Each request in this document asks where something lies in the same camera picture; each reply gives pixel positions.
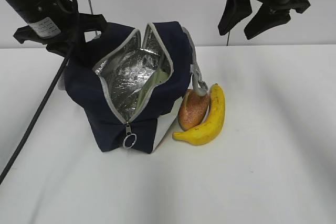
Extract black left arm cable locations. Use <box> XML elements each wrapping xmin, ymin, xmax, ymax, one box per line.
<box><xmin>0</xmin><ymin>0</ymin><xmax>81</xmax><ymax>183</ymax></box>

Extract brown bread roll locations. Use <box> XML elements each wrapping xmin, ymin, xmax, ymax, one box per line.
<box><xmin>177</xmin><ymin>89</ymin><xmax>209</xmax><ymax>131</ymax></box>

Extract green lid glass container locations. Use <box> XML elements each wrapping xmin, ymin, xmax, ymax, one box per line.
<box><xmin>136</xmin><ymin>69</ymin><xmax>169</xmax><ymax>107</ymax></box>

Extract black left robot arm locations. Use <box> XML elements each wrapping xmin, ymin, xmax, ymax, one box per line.
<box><xmin>5</xmin><ymin>0</ymin><xmax>107</xmax><ymax>57</ymax></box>

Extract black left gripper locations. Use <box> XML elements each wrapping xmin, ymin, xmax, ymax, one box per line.
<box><xmin>13</xmin><ymin>0</ymin><xmax>108</xmax><ymax>56</ymax></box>

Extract navy insulated lunch bag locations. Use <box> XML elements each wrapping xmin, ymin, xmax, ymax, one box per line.
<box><xmin>64</xmin><ymin>22</ymin><xmax>208</xmax><ymax>154</ymax></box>

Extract yellow banana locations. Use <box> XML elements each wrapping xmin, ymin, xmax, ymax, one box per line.
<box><xmin>172</xmin><ymin>84</ymin><xmax>225</xmax><ymax>146</ymax></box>

